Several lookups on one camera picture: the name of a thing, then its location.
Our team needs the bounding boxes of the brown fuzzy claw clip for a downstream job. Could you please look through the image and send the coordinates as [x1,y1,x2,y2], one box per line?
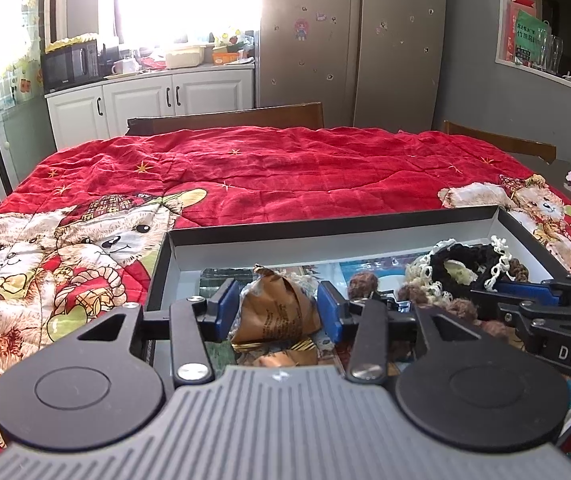
[395,285,513,342]
[347,271,380,301]

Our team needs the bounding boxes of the black white-trim scrunchie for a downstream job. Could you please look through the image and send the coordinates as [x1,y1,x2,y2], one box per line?
[429,236,512,297]

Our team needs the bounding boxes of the brown Choco Magic pyramid packet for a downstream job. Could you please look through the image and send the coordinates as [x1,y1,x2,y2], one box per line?
[252,349,319,368]

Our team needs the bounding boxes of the cream crochet scrunchie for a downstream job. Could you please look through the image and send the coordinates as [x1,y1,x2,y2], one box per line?
[405,255,453,308]

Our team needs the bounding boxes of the dark brown braided scrunchie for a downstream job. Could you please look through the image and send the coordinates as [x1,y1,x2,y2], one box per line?
[507,258,529,283]

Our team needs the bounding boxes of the black shallow cardboard box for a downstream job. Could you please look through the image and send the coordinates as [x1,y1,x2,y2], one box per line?
[144,204,571,449]

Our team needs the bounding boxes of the red quilted bear blanket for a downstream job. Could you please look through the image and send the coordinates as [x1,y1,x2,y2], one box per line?
[0,127,571,479]

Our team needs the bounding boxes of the wooden chair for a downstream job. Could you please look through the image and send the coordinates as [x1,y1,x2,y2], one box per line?
[443,120,557,164]
[126,102,325,136]

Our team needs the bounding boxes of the white kitchen cabinet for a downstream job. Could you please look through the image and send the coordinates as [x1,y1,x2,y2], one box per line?
[46,62,255,151]

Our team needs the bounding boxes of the steel double-door refrigerator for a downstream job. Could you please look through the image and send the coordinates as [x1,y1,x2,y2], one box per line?
[256,0,446,132]

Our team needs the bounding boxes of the black microwave oven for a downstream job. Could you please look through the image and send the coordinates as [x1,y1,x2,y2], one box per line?
[41,39,101,93]

